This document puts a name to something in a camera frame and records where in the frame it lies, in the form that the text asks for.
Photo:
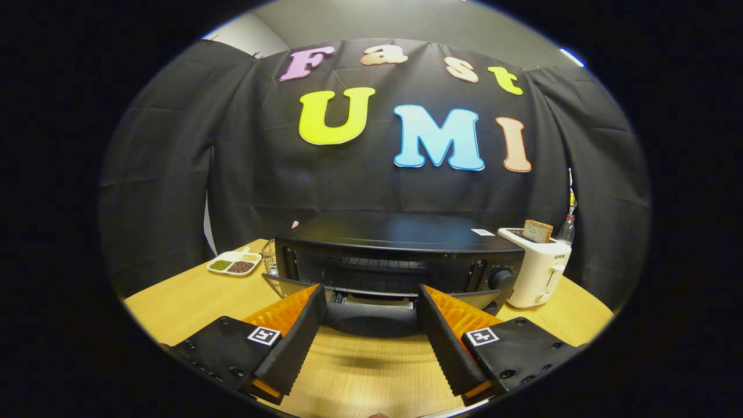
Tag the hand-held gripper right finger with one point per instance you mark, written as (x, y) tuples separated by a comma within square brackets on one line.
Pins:
[(447, 348)]

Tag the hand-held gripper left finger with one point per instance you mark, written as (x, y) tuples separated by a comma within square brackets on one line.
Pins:
[(296, 348)]

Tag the black toaster oven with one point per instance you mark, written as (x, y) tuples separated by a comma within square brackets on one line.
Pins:
[(395, 238)]

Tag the white toaster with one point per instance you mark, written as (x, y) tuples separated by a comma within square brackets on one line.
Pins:
[(537, 273)]

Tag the white divided dish of beans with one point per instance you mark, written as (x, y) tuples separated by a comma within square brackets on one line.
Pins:
[(234, 264)]

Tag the brown bread slice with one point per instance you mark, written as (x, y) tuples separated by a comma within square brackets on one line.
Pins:
[(537, 231)]

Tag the black backdrop cloth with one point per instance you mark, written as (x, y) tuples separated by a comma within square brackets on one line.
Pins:
[(261, 186)]

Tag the clear plastic water bottle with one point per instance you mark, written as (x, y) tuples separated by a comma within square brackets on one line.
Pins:
[(567, 231)]

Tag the small ceiling light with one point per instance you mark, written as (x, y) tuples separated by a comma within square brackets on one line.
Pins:
[(572, 57)]

